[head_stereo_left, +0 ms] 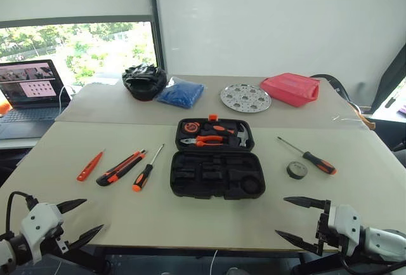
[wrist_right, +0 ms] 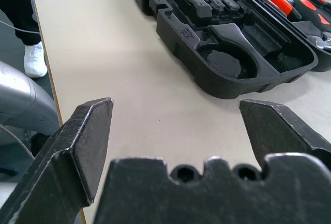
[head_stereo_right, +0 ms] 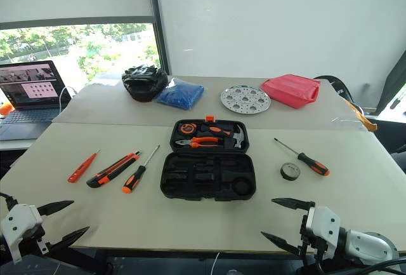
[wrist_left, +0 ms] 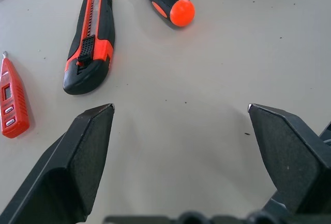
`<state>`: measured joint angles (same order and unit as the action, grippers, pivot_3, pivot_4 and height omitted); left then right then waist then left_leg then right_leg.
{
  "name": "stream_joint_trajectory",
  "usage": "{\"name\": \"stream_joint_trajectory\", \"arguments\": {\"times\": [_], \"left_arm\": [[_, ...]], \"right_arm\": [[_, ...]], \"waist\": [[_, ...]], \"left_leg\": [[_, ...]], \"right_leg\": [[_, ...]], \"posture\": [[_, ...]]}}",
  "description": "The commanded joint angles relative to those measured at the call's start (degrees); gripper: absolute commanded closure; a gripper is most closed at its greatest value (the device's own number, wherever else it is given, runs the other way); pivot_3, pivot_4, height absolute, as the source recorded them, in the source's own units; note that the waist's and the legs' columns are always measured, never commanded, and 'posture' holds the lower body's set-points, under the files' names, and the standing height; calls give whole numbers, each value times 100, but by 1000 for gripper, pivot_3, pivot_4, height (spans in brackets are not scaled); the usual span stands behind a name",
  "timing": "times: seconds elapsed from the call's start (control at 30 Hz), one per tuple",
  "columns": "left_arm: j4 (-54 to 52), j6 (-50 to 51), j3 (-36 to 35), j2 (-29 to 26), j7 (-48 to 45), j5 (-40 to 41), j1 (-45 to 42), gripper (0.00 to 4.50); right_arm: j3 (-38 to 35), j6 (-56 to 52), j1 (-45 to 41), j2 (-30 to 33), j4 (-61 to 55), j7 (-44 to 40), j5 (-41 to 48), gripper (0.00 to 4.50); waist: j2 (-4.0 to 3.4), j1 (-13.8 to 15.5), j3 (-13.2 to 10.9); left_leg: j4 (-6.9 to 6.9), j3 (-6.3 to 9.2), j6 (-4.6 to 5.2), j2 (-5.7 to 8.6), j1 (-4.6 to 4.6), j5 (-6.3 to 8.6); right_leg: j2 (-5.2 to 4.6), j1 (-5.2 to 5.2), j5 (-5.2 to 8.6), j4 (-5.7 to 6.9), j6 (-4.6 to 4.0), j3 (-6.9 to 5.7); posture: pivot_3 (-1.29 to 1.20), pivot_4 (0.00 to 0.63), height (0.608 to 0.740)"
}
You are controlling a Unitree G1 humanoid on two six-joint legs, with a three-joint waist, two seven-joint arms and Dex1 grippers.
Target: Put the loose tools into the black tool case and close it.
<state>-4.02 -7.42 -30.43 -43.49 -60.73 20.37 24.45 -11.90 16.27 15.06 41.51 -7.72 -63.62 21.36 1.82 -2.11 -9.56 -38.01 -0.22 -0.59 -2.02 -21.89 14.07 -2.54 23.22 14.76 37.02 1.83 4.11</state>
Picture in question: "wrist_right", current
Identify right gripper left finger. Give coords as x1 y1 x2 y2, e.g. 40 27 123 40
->
0 97 114 224

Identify black plastic tool case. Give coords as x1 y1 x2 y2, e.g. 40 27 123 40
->
123 0 331 100

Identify silver robot body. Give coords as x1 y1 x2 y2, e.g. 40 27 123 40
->
0 61 63 175

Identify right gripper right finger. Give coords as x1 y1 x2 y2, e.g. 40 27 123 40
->
239 99 331 169

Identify grey cable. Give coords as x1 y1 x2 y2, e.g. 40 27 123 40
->
0 125 36 159

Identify white shoe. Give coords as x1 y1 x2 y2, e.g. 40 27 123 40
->
23 41 49 78

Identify thin grey wire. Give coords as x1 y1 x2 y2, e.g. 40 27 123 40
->
0 20 42 35

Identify thick black orange tool handle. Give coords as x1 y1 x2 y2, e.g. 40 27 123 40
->
288 0 331 32

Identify black trouser leg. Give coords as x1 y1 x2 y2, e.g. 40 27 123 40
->
0 0 42 46

